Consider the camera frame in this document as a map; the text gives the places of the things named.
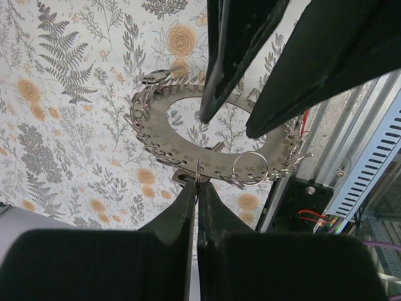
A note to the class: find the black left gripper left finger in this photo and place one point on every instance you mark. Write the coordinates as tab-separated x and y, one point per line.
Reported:
151	263

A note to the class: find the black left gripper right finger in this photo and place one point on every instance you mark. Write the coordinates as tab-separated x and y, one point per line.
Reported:
238	263

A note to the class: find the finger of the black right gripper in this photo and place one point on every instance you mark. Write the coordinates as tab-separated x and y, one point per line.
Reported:
237	30
335	46

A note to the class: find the large metal keyring disc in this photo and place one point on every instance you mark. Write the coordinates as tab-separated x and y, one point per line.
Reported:
166	119

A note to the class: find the white slotted cable duct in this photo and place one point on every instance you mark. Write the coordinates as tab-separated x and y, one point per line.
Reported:
380	150

